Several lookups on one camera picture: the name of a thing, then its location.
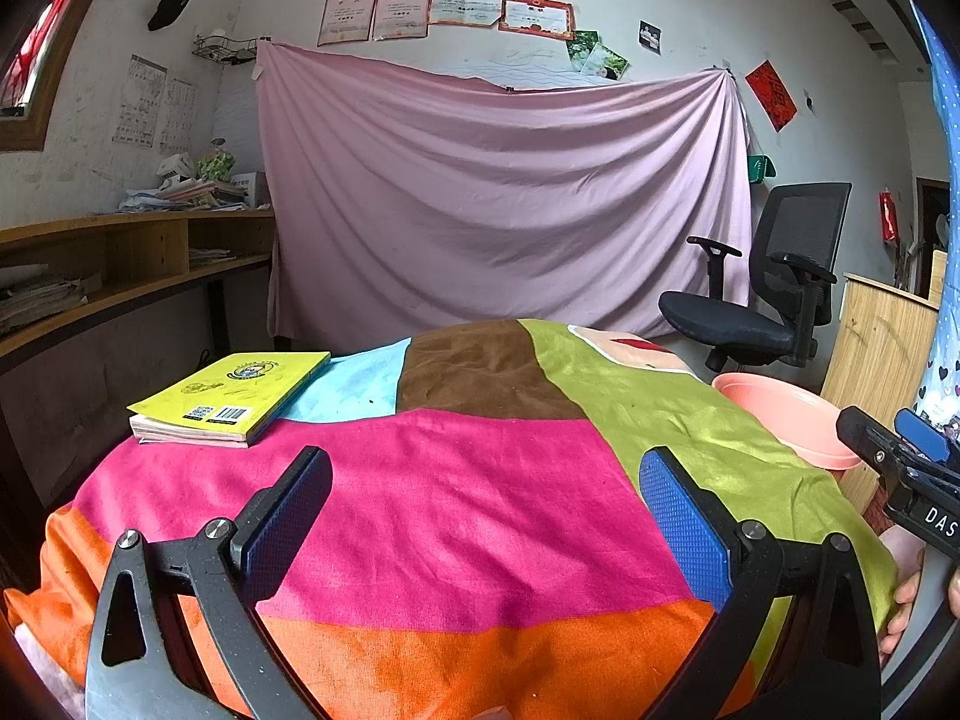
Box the wooden shelf desk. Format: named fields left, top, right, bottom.
left=0, top=208, right=277, bottom=421

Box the person's right hand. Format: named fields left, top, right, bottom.
left=877, top=525, right=929, bottom=657

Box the wire wall rack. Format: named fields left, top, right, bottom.
left=191, top=31, right=260, bottom=65

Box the blue printed curtain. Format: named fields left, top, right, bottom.
left=907, top=0, right=960, bottom=436

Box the window with wooden frame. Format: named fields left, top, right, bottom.
left=0, top=0, right=125, bottom=155

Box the large wall calendar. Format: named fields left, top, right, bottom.
left=112, top=54, right=167, bottom=147

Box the pile of papers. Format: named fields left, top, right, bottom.
left=94, top=180, right=252, bottom=215

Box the black cap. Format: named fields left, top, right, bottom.
left=147, top=0, right=194, bottom=32

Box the stack of grey papers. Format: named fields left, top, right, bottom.
left=0, top=274, right=102, bottom=335

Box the green patterned bag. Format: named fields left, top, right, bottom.
left=196, top=139, right=236, bottom=181

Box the small wall calendar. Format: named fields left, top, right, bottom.
left=159, top=76, right=197, bottom=152

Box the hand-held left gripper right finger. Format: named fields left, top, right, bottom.
left=639, top=446, right=882, bottom=720

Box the white cardboard box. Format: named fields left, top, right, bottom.
left=229, top=171, right=271, bottom=209

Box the colourful patchwork cloth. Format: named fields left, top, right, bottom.
left=4, top=319, right=899, bottom=720

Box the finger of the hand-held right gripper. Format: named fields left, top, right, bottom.
left=895, top=409, right=960, bottom=462
left=836, top=405, right=912, bottom=481

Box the black mesh office chair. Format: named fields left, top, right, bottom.
left=658, top=182, right=854, bottom=372

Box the red paper wall decoration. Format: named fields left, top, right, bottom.
left=745, top=60, right=797, bottom=132

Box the yellow book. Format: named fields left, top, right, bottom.
left=127, top=351, right=332, bottom=449

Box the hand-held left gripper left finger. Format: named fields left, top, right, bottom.
left=85, top=446, right=335, bottom=720

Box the green plant photo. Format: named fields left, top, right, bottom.
left=566, top=30, right=599, bottom=72
left=581, top=41, right=629, bottom=82

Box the pink plastic basin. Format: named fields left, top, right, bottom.
left=711, top=373, right=863, bottom=470

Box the pink hanging bed sheet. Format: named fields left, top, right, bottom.
left=255, top=41, right=753, bottom=353

